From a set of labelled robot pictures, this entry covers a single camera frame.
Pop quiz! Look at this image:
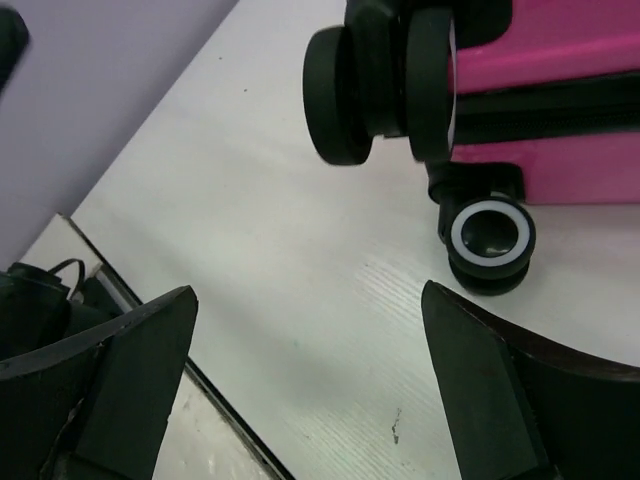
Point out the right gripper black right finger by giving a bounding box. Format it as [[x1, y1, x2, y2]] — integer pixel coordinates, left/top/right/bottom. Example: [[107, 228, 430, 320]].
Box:
[[421, 281, 639, 479]]

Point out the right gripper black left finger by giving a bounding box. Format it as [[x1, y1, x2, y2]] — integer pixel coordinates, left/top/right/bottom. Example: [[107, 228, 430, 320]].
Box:
[[1, 286, 198, 479]]

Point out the pink hard-shell suitcase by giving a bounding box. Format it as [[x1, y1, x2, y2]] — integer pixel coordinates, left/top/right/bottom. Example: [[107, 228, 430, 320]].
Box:
[[302, 1, 639, 296]]

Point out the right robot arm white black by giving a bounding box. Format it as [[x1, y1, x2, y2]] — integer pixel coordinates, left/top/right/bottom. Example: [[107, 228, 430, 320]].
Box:
[[1, 263, 639, 479]]

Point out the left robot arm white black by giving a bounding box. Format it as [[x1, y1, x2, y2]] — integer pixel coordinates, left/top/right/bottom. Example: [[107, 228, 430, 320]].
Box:
[[0, 4, 31, 92]]

